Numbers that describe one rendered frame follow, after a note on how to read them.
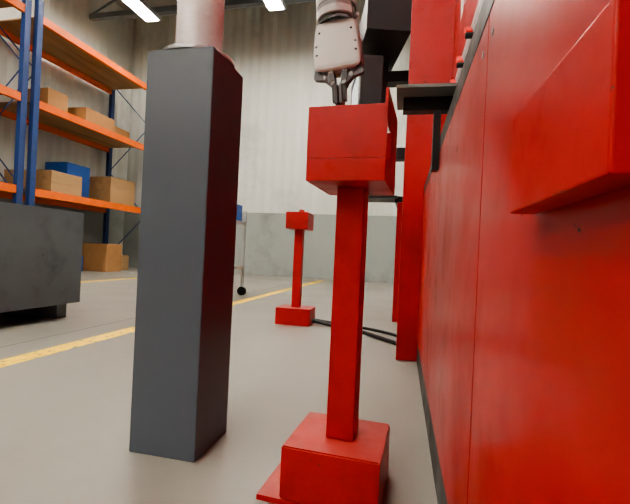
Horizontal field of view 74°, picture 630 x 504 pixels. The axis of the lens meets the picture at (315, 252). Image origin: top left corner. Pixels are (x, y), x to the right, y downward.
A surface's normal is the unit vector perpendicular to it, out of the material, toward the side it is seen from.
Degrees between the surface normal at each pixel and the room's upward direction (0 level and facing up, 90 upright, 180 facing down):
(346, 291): 90
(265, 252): 90
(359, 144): 90
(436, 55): 90
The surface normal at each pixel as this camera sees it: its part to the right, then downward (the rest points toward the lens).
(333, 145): -0.28, -0.01
